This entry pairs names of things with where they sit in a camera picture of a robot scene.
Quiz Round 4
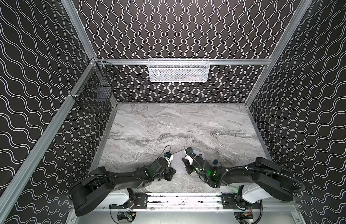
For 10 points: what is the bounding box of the white envelope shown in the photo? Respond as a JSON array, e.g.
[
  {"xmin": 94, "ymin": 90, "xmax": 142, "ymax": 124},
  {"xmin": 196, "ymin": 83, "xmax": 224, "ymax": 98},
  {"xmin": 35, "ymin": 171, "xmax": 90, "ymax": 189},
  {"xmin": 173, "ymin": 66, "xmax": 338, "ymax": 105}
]
[{"xmin": 172, "ymin": 150, "xmax": 202, "ymax": 175}]

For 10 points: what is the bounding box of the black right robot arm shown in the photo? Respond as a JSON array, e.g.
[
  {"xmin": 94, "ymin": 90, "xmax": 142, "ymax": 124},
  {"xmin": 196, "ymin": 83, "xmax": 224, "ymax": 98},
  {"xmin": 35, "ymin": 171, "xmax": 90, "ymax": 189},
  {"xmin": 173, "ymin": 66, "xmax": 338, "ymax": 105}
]
[{"xmin": 182, "ymin": 149, "xmax": 297, "ymax": 203}]

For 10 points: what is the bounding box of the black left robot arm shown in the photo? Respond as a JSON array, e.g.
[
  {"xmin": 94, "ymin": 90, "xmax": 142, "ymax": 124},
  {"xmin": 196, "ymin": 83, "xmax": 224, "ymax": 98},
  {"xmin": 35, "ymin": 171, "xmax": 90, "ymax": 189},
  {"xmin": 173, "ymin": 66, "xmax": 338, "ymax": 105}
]
[{"xmin": 68, "ymin": 158, "xmax": 176, "ymax": 217}]

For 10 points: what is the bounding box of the aluminium back crossbar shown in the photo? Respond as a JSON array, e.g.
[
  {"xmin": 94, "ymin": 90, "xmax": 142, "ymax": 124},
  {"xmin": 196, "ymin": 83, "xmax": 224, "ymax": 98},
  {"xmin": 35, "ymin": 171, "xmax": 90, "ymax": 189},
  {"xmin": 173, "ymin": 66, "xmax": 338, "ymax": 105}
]
[{"xmin": 98, "ymin": 58, "xmax": 271, "ymax": 66}]

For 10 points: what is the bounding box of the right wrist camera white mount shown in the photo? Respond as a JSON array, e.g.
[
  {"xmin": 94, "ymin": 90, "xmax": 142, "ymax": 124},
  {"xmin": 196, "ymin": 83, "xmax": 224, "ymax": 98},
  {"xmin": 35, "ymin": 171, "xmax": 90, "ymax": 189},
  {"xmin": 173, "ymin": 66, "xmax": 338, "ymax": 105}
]
[{"xmin": 185, "ymin": 147, "xmax": 199, "ymax": 166}]

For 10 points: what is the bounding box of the white wire mesh basket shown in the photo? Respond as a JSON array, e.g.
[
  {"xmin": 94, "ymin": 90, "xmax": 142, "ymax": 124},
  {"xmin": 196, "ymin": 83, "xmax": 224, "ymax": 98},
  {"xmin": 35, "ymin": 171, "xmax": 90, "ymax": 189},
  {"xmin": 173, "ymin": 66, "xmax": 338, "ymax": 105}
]
[{"xmin": 147, "ymin": 58, "xmax": 210, "ymax": 83}]

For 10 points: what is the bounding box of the black wire basket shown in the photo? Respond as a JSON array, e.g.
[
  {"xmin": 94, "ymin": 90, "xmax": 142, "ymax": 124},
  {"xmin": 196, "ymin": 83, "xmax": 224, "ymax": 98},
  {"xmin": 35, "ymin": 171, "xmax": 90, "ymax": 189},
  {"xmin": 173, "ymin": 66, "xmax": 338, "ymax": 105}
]
[{"xmin": 73, "ymin": 59, "xmax": 121, "ymax": 114}]

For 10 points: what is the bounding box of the aluminium left side rail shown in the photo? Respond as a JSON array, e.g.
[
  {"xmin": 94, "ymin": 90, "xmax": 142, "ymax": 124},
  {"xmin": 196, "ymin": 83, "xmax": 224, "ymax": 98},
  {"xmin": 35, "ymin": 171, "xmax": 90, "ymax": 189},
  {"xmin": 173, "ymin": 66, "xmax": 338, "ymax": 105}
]
[{"xmin": 0, "ymin": 58, "xmax": 96, "ymax": 224}]

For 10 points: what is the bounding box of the aluminium corner post right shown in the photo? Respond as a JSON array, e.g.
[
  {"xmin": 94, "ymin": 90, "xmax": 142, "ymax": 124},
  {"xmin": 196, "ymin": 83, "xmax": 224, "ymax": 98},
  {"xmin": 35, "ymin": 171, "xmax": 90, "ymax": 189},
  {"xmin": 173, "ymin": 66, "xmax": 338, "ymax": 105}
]
[{"xmin": 245, "ymin": 0, "xmax": 313, "ymax": 108}]

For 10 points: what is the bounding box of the aluminium corner post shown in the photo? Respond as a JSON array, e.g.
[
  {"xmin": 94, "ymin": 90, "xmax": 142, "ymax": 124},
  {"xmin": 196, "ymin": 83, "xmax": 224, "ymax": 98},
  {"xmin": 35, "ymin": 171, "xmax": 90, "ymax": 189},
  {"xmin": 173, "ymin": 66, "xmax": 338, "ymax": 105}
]
[
  {"xmin": 245, "ymin": 0, "xmax": 313, "ymax": 108},
  {"xmin": 62, "ymin": 0, "xmax": 97, "ymax": 59}
]

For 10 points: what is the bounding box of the aluminium corner post left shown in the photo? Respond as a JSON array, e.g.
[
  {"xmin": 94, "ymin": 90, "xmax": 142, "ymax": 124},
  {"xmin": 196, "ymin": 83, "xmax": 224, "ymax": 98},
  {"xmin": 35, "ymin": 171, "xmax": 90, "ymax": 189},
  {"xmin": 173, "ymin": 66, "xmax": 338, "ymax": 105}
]
[{"xmin": 62, "ymin": 0, "xmax": 97, "ymax": 59}]

